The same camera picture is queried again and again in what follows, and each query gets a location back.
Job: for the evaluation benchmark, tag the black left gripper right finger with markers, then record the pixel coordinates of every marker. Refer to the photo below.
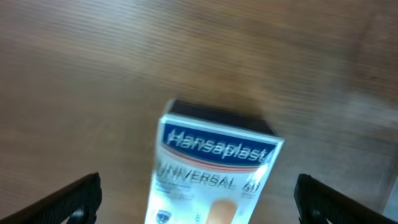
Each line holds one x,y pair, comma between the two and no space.
318,203

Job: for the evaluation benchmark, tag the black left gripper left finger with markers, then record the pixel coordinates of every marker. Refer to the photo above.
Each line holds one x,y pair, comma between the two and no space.
77,202

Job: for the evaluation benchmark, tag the white Hansaplast plaster box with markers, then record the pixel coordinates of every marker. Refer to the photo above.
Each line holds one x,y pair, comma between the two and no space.
210,166

